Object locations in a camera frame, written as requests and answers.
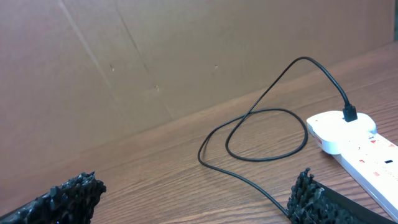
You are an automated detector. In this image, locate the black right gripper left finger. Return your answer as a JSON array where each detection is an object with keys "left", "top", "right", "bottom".
[{"left": 1, "top": 172, "right": 106, "bottom": 224}]

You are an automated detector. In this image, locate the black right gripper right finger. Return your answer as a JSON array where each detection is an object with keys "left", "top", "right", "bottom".
[{"left": 287, "top": 168, "right": 395, "bottom": 224}]

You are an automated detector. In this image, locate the white charger adapter plug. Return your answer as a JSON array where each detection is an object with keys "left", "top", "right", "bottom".
[{"left": 307, "top": 111, "right": 377, "bottom": 155}]

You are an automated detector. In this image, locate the white power strip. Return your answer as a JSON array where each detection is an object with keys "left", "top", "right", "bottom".
[{"left": 333, "top": 134, "right": 397, "bottom": 221}]

